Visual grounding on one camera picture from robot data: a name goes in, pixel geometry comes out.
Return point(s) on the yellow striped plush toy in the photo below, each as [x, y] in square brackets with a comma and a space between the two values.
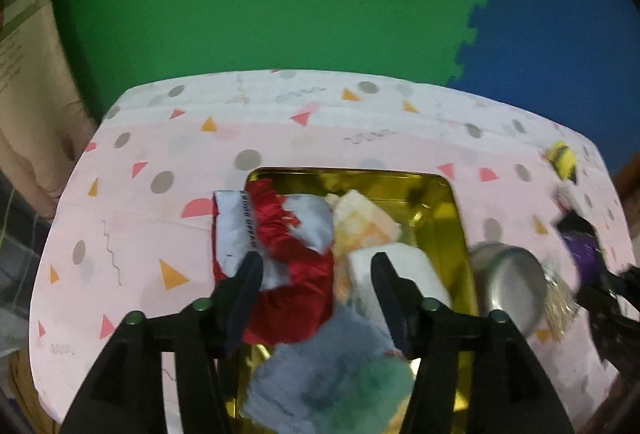
[562, 159]

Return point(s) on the teal fluffy scrunchie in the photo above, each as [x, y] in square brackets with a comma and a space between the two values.
[370, 389]

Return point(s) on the light blue towel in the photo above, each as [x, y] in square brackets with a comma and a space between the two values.
[310, 364]

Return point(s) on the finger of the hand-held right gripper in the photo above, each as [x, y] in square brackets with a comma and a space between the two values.
[605, 291]

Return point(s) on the dark purple packet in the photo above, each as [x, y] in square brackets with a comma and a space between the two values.
[582, 254]

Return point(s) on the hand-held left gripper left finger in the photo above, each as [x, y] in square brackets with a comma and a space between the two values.
[245, 294]

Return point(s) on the red tin box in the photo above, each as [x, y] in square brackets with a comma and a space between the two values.
[425, 199]

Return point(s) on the white sock with red trim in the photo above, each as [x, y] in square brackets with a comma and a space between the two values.
[420, 269]

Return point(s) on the orange yellow striped towel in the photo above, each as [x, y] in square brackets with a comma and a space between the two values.
[360, 224]

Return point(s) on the pink patterned tablecloth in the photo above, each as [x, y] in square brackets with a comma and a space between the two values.
[150, 239]

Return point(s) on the bag of wooden sticks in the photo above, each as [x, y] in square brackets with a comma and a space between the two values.
[557, 309]

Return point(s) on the red satin cloth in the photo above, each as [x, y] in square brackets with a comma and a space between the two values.
[295, 274]

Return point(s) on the steel bowl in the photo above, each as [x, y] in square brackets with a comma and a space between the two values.
[510, 284]

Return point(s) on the brown wooden furniture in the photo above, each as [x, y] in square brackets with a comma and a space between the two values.
[631, 194]

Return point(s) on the blue foam mat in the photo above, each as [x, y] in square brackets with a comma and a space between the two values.
[560, 39]

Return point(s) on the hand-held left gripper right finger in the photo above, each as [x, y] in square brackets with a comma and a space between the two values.
[395, 299]

